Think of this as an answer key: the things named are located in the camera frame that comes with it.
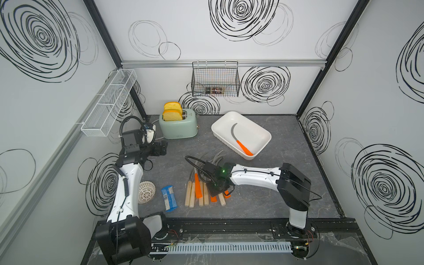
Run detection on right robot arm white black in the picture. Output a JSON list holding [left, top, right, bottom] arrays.
[[199, 162, 311, 230]]

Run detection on black wire wall basket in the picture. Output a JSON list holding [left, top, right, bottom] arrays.
[[191, 61, 241, 97]]

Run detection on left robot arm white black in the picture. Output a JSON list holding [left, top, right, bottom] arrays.
[[96, 141, 167, 265]]

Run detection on blue snack packet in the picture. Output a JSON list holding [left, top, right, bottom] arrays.
[[161, 185, 178, 212]]

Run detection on white rectangular storage box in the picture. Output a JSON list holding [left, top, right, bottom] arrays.
[[211, 111, 272, 161]]

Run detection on white round sink strainer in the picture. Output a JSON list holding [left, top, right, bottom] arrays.
[[138, 181, 156, 204]]

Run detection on small jar in basket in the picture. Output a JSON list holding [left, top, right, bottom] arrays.
[[205, 87, 225, 95]]

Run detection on wooden handle sickle far left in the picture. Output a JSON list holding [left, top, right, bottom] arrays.
[[184, 169, 193, 207]]

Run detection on white mesh wall shelf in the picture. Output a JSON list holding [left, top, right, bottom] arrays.
[[81, 68, 136, 137]]

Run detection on wooden handle sickle right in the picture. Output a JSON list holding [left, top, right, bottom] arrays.
[[218, 193, 226, 206]]

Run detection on front yellow toast slice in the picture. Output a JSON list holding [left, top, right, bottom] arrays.
[[162, 109, 183, 121]]

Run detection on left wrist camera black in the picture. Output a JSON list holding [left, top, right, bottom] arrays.
[[121, 129, 144, 152]]

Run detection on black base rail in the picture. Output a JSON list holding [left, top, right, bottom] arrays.
[[153, 218, 360, 240]]

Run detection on mint green toaster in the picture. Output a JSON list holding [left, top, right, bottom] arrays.
[[159, 109, 198, 140]]

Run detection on rear yellow toast slice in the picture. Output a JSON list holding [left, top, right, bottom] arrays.
[[163, 102, 182, 112]]

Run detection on white slotted cable duct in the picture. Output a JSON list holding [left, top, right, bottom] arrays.
[[150, 242, 293, 255]]

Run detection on yellow toast slice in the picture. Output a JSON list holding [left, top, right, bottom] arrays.
[[163, 102, 182, 112], [162, 109, 183, 121]]

